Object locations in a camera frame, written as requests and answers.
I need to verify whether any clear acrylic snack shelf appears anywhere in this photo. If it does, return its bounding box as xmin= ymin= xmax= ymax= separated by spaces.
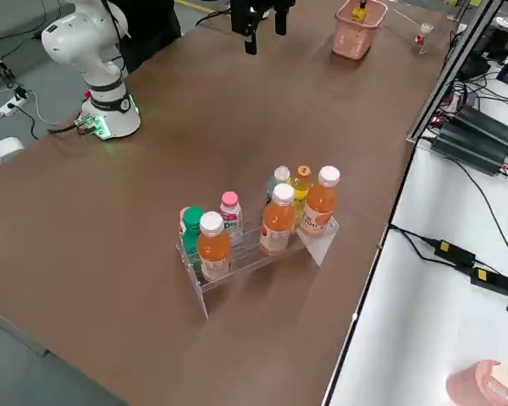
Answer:
xmin=387 ymin=3 xmax=454 ymax=58

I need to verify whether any black finned power supply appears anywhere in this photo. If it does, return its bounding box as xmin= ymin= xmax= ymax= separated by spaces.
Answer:
xmin=455 ymin=105 xmax=508 ymax=147
xmin=430 ymin=124 xmax=508 ymax=177

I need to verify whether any small red white bottle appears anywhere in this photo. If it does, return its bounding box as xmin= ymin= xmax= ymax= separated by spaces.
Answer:
xmin=414 ymin=23 xmax=435 ymax=56

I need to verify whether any black adapter cable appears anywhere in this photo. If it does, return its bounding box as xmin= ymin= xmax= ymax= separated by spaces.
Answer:
xmin=389 ymin=225 xmax=439 ymax=255

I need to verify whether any pink round container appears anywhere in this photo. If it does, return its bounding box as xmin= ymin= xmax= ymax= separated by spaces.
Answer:
xmin=445 ymin=359 xmax=508 ymax=406

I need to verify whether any black power adapter yellow label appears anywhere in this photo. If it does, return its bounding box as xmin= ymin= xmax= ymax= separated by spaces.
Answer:
xmin=433 ymin=239 xmax=478 ymax=266
xmin=469 ymin=266 xmax=508 ymax=296

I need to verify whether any orange juice bottle white cap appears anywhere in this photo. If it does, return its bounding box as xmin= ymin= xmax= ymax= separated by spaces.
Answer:
xmin=260 ymin=183 xmax=296 ymax=255
xmin=196 ymin=211 xmax=233 ymax=283
xmin=299 ymin=165 xmax=342 ymax=239

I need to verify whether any white box yellow label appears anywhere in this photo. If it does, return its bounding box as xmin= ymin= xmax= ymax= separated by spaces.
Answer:
xmin=0 ymin=137 xmax=25 ymax=175

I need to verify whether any person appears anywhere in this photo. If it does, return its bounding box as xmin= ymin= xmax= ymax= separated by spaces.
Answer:
xmin=109 ymin=0 xmax=182 ymax=74

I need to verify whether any aluminium frame post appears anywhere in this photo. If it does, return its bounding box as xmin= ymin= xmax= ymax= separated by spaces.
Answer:
xmin=406 ymin=0 xmax=505 ymax=143

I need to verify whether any yellow tea drink bottle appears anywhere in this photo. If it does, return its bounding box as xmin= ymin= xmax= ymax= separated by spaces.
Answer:
xmin=350 ymin=0 xmax=370 ymax=25
xmin=290 ymin=165 xmax=314 ymax=228

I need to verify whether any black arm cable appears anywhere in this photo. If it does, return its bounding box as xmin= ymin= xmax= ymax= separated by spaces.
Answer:
xmin=102 ymin=0 xmax=130 ymax=75

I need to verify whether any clear acrylic drinks tray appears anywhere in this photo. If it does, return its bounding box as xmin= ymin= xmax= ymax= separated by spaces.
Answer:
xmin=175 ymin=215 xmax=340 ymax=321

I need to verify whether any green bottle green cap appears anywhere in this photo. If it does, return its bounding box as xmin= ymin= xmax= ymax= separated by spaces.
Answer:
xmin=181 ymin=206 xmax=205 ymax=263

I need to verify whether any pink plastic basket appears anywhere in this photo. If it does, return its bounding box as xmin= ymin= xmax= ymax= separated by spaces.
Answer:
xmin=332 ymin=0 xmax=389 ymax=60

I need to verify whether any white power strip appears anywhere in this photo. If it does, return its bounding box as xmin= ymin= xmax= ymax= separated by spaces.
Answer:
xmin=0 ymin=95 xmax=30 ymax=118

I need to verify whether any blue bottle white cap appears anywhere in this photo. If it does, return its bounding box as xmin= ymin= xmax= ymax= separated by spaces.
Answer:
xmin=265 ymin=165 xmax=291 ymax=204

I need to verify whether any black base cable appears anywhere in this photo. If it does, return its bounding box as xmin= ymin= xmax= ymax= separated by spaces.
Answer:
xmin=194 ymin=6 xmax=234 ymax=27
xmin=46 ymin=117 xmax=95 ymax=137

